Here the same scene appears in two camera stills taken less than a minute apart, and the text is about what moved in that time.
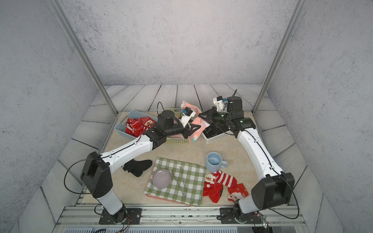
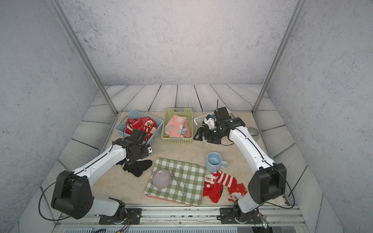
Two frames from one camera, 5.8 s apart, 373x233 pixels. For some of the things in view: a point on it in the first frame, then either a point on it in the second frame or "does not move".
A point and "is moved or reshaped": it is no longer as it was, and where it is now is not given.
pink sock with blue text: (196, 120) is moved or reshaped
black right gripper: (211, 113) → (207, 137)
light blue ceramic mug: (213, 162) does not move
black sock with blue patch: (137, 167) does not move
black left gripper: (187, 130) → (144, 147)
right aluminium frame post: (299, 9) does not move
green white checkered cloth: (187, 184) does not move
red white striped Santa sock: (213, 182) does not move
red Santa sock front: (237, 192) does not move
